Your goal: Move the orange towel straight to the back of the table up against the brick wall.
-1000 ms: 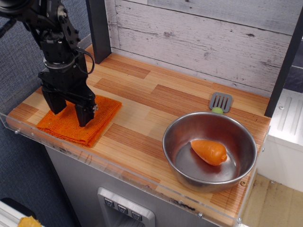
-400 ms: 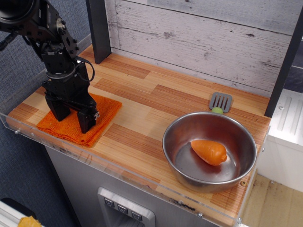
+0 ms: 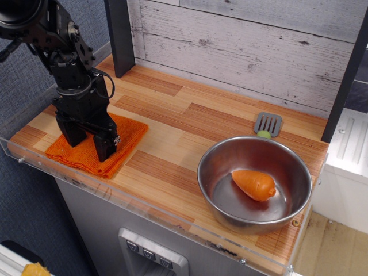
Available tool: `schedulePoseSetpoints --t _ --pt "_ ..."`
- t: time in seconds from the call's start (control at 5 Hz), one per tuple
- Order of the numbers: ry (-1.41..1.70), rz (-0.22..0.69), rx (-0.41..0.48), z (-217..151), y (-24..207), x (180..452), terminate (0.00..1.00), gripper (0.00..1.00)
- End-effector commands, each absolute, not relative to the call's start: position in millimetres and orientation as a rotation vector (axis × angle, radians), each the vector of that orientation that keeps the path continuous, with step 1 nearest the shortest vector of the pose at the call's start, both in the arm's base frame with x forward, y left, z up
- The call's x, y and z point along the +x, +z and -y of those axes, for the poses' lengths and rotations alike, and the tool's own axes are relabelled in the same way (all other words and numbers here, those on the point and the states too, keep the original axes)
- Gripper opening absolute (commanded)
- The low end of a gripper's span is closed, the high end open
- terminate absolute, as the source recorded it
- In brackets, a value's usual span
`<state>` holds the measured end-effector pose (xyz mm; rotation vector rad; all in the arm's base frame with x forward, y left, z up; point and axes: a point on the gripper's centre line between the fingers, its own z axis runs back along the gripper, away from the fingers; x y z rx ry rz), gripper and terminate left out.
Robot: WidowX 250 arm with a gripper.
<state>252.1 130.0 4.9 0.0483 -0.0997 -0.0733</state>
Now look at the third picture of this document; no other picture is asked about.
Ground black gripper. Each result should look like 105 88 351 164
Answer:
52 73 121 162

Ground orange cloth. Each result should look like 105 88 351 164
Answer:
45 113 149 179

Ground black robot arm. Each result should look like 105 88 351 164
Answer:
1 1 120 162

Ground grey cabinet with dispenser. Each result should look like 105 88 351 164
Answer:
56 179 261 275

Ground clear acrylic table guard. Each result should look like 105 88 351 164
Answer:
0 40 329 276

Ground yellow object at corner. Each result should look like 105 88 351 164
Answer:
21 263 52 276

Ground stainless steel bowl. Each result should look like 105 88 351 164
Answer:
197 136 312 235

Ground orange toy carrot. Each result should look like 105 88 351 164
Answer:
231 170 276 202

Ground grey toy spatula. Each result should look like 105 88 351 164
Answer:
254 112 282 138

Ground black left vertical post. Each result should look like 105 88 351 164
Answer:
104 0 136 78

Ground black vertical post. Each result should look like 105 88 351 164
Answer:
104 0 136 78
321 11 367 143

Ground black right vertical post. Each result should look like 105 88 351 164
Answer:
321 11 367 143

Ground white aluminium side rail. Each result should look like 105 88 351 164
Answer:
326 108 367 178

